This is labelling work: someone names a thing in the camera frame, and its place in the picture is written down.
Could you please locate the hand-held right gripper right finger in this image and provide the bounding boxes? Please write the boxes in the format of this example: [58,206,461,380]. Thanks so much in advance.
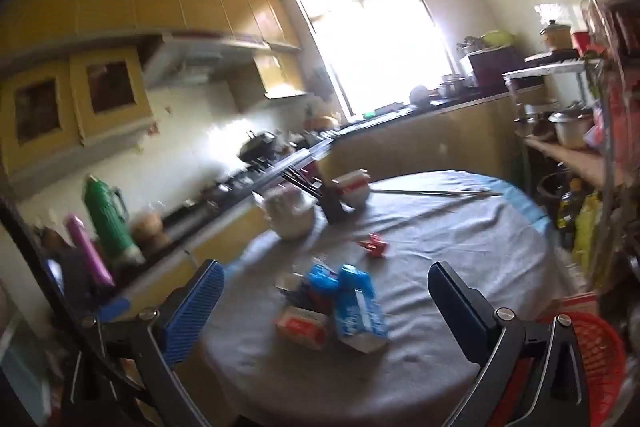
[427,261,592,427]

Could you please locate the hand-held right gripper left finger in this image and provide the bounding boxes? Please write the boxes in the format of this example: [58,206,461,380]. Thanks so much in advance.
[70,259,226,427]

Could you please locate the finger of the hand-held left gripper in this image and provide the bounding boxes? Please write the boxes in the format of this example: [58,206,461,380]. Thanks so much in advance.
[99,298,132,321]

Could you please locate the large blue carton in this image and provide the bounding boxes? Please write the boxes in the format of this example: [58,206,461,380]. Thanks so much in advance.
[334,264,391,354]

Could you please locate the red wrapper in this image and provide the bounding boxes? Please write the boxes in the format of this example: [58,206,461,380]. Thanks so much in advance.
[359,233,390,257]

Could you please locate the white red printed box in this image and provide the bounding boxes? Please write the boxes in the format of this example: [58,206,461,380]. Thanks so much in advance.
[274,304,330,352]

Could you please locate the red plastic basket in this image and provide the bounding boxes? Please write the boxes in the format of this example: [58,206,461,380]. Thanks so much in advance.
[505,312,626,427]

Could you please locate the pink bottle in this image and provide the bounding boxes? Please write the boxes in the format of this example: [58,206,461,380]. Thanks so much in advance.
[65,214,115,289]

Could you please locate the green thermos jug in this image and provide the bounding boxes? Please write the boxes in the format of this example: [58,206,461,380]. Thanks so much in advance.
[82,175,139,266]

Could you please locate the round table with grey cloth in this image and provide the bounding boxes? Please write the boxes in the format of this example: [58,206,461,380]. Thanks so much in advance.
[200,171,551,413]

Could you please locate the brown clay pot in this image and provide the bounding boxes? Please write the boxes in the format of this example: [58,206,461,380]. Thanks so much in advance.
[131,212,164,249]

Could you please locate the long thin stick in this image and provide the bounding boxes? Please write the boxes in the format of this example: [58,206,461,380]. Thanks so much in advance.
[372,188,504,198]

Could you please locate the cardboard box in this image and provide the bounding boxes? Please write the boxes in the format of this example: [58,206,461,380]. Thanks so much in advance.
[552,292,599,319]

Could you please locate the blue table cover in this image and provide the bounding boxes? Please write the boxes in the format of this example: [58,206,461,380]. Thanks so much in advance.
[492,179,548,230]

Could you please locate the gas stove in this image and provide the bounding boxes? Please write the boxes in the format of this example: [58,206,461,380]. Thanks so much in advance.
[199,173,257,204]

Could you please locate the large white bowl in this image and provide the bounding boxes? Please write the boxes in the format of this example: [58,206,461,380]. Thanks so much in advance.
[260,202,317,241]

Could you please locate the plastic-wrapped bowls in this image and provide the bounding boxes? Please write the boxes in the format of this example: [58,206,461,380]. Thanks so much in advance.
[261,186,313,215]

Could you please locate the cooking oil bottle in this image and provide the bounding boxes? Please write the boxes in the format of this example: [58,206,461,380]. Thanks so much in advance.
[557,179,584,249]

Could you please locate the black bucket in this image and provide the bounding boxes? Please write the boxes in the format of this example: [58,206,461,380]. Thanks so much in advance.
[537,172,567,214]

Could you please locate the yellow plastic bag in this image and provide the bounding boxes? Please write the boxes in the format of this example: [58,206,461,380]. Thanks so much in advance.
[572,192,602,274]

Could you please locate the stack of red-rimmed bowls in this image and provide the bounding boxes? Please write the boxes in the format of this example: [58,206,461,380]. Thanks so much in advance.
[332,169,372,210]

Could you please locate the yellow kitchen counter cabinets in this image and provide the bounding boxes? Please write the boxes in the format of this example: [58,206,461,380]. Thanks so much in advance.
[100,91,532,310]

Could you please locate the black wok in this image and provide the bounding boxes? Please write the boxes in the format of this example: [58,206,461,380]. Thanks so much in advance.
[238,132,277,161]

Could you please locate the maroon cabinet door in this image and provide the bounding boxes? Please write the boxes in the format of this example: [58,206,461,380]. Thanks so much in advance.
[300,159,322,188]

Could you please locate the yellow glass-door cabinets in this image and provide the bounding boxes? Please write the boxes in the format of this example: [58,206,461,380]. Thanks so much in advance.
[0,46,157,188]

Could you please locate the white metal shelf rack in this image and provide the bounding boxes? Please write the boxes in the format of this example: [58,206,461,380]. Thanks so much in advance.
[502,56,622,188]

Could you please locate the small steel pot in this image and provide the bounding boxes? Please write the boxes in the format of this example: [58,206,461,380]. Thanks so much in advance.
[515,102,551,138]

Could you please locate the large steel pot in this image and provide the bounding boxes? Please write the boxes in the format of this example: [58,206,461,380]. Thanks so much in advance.
[548,105,594,150]

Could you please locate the pink plastic bag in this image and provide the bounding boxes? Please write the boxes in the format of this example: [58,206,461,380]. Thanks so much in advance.
[582,122,609,154]

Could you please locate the steel pots by window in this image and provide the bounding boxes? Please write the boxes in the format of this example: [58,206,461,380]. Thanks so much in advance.
[439,75,467,100]

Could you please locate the dark microwave oven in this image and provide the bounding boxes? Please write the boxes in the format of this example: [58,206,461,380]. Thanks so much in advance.
[467,47,527,90]

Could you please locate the range hood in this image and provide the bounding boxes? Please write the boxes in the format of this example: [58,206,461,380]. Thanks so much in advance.
[142,33,272,88]

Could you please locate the hanging cloth bundle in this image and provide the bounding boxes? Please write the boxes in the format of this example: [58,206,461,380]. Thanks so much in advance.
[307,68,334,102]

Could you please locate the chrome dish rack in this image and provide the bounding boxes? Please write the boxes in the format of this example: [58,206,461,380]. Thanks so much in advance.
[580,0,640,289]

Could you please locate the black induction cooker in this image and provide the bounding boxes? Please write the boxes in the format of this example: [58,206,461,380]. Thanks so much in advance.
[524,49,582,64]

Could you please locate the green bowl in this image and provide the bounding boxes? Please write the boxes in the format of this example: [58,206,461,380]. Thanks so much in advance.
[480,30,516,48]

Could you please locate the yellow enamel pot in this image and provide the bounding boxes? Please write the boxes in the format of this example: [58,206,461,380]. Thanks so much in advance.
[540,20,574,53]

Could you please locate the window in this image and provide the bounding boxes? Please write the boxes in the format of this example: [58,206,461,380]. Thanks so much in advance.
[289,0,459,118]

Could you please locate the red container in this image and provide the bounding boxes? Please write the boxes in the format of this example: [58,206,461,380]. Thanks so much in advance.
[571,29,594,57]

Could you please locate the small yellow wall cabinet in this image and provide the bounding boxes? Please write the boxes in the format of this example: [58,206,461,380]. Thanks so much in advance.
[229,51,309,108]

